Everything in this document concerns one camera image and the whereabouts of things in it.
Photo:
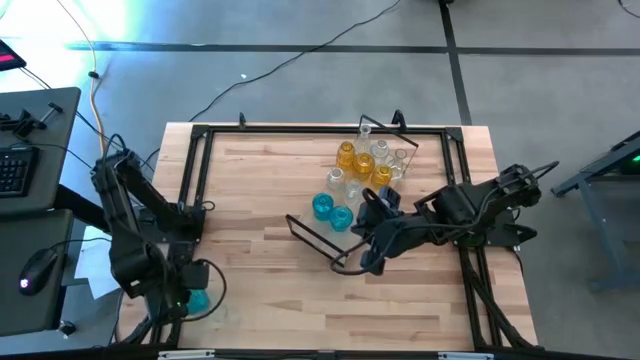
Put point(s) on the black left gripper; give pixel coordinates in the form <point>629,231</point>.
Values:
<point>175,287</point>

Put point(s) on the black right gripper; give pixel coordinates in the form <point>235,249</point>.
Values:
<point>392,225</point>

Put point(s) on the blue emblem-embossed glass vase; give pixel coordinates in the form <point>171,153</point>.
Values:
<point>341,218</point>

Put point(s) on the clear wide ribbed glass vase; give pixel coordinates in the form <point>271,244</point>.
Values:
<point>352,191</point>

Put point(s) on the blue diamond-pattern glass vase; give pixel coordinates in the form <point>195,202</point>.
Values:
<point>322,206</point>

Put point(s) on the yellow glass vase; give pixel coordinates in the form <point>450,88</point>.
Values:
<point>364,166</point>
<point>346,156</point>
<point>381,176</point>

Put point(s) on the clear ribbed glass bottle vase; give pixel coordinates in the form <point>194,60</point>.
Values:
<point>380,150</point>

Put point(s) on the clear narrow-neck glass vase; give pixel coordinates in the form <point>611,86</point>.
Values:
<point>365,142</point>

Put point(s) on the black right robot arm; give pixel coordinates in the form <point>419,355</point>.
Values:
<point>465,210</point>

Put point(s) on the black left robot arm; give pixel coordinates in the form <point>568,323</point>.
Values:
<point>127,235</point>

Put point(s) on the white paper sheet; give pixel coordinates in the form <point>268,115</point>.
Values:
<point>95,270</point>

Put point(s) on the black knob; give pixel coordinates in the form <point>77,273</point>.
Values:
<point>67,328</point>

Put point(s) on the black table clamp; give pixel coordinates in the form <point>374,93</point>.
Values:
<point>398,118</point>
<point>242,120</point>

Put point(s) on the black desk support beam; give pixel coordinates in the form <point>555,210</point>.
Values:
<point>80,207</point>

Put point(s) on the black computer mouse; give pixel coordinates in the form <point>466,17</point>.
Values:
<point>37,270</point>

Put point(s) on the dark grey desk top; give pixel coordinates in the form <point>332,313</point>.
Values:
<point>55,165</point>
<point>30,315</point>

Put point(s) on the black keyboard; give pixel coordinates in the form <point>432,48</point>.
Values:
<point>15,172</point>

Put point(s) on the black clamp tool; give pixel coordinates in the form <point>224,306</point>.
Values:
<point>22,125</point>

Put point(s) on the grey metal stand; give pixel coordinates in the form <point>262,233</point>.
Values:
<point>598,230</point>

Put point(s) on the red-lit black device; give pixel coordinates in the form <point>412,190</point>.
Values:
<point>9,57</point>

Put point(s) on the wooden shelf with black frame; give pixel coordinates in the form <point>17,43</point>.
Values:
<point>325,235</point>

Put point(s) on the silver metal bracket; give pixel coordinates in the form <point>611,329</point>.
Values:
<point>185,355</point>
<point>465,356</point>

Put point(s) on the black metal table frame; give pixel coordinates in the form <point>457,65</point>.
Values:
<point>454,135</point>

